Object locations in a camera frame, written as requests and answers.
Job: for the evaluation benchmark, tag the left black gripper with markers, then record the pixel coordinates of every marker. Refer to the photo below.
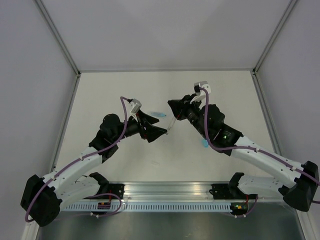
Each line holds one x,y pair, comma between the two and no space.
152,132

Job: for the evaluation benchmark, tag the light blue highlighter cap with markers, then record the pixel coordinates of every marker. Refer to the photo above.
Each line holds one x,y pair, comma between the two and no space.
204,143

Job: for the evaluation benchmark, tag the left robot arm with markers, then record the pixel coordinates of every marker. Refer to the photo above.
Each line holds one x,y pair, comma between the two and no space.
45,197

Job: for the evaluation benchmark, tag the white slotted cable duct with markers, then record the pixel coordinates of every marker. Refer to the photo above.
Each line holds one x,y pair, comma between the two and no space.
179,207

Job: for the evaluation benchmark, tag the white whiteboard marker pen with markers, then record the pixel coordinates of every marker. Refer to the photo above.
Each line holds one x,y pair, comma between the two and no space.
171,124

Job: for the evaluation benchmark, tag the right aluminium frame post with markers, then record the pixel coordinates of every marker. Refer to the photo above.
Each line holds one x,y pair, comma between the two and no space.
274,36

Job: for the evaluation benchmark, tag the black mounting plate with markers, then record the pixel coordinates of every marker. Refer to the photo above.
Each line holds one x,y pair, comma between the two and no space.
112,188
222,191

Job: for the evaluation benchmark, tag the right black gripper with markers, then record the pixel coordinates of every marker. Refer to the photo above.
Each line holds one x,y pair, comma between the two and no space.
179,107

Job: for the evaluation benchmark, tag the left aluminium frame post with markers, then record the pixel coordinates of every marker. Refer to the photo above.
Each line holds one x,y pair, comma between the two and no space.
56,35

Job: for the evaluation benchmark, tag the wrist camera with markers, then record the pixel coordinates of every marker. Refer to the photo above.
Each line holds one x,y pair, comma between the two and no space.
201,88
135,107

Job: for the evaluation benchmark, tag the aluminium frame post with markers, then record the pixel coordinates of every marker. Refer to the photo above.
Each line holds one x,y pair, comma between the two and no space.
274,36
56,35

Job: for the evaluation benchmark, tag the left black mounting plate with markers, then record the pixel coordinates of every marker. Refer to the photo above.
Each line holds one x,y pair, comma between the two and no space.
112,188

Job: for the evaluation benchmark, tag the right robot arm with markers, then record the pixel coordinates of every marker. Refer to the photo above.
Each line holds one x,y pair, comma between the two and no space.
295,182

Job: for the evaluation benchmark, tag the light blue highlighter pen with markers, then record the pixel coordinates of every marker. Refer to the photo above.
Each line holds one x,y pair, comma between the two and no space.
157,114

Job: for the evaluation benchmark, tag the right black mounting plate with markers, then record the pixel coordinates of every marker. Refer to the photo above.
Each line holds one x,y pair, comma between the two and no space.
222,191

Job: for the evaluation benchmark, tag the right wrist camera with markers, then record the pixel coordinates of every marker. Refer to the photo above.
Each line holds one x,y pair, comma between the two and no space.
201,88

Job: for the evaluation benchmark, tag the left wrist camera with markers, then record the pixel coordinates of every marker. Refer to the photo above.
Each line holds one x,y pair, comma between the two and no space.
135,107

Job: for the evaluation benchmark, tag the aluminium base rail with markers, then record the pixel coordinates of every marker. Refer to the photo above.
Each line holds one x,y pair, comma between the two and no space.
180,191

